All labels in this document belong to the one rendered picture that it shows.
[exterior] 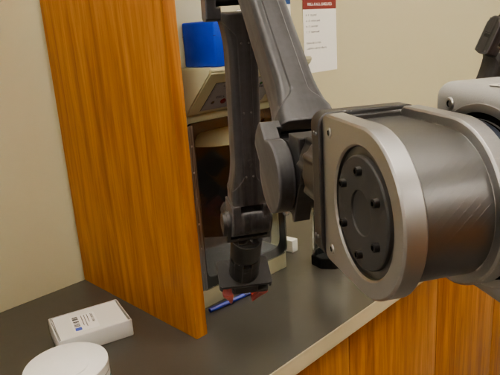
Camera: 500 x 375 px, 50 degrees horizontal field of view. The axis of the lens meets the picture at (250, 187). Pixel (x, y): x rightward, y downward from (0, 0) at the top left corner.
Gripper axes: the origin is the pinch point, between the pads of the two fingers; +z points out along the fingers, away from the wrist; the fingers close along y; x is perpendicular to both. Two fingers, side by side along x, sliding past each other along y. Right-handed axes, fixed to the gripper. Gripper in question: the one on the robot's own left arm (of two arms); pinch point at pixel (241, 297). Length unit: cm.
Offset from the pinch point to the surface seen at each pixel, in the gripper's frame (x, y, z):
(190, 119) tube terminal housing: -33.2, 6.7, -21.1
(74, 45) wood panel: -54, 31, -28
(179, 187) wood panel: -16.0, 10.8, -17.7
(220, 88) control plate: -31.9, 0.5, -29.9
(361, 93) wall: -124, -77, 42
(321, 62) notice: -117, -53, 20
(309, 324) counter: 1.9, -15.5, 10.8
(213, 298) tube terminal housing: -12.2, 3.9, 17.8
